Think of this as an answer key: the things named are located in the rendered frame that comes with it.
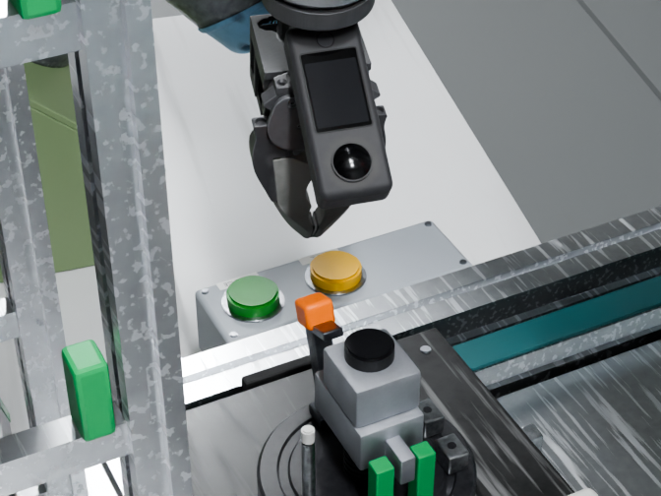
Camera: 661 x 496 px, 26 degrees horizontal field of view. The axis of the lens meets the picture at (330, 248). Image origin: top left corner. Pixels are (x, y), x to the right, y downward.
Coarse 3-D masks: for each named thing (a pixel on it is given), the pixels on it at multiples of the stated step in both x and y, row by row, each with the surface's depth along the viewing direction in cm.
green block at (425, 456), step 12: (420, 444) 86; (420, 456) 85; (432, 456) 85; (420, 468) 85; (432, 468) 86; (420, 480) 86; (432, 480) 87; (408, 492) 88; (420, 492) 87; (432, 492) 87
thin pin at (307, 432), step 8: (304, 432) 82; (312, 432) 82; (304, 440) 82; (312, 440) 82; (304, 448) 82; (312, 448) 82; (304, 456) 83; (312, 456) 83; (304, 464) 83; (312, 464) 83; (304, 472) 84; (312, 472) 84; (304, 480) 84; (312, 480) 84; (304, 488) 84; (312, 488) 84
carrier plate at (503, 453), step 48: (432, 336) 104; (288, 384) 100; (432, 384) 100; (480, 384) 100; (192, 432) 96; (240, 432) 96; (480, 432) 96; (192, 480) 93; (240, 480) 93; (480, 480) 93; (528, 480) 93
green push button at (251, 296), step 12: (252, 276) 109; (228, 288) 109; (240, 288) 108; (252, 288) 108; (264, 288) 108; (276, 288) 109; (228, 300) 107; (240, 300) 107; (252, 300) 107; (264, 300) 107; (276, 300) 108; (240, 312) 107; (252, 312) 107; (264, 312) 107
